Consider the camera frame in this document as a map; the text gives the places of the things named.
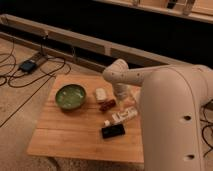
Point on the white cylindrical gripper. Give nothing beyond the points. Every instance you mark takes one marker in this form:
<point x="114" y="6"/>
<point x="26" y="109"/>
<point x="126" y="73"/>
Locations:
<point x="121" y="91"/>

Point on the white labelled plastic bottle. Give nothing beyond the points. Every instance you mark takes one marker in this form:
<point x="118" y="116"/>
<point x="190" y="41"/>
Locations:
<point x="122" y="116"/>

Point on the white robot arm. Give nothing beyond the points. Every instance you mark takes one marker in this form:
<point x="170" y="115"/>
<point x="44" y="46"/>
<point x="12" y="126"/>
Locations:
<point x="170" y="101"/>

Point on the red-brown snack bar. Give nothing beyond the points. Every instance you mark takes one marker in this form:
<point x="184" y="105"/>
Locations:
<point x="107" y="105"/>

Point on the black smartphone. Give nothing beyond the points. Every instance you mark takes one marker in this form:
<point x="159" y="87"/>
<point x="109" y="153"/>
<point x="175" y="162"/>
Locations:
<point x="112" y="131"/>

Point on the green ceramic bowl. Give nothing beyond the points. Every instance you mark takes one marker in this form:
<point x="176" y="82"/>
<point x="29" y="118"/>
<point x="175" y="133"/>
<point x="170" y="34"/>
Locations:
<point x="70" y="97"/>

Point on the wooden slatted table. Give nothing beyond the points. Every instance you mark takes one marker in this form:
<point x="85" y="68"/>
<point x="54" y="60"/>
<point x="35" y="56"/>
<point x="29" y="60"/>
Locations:
<point x="77" y="134"/>

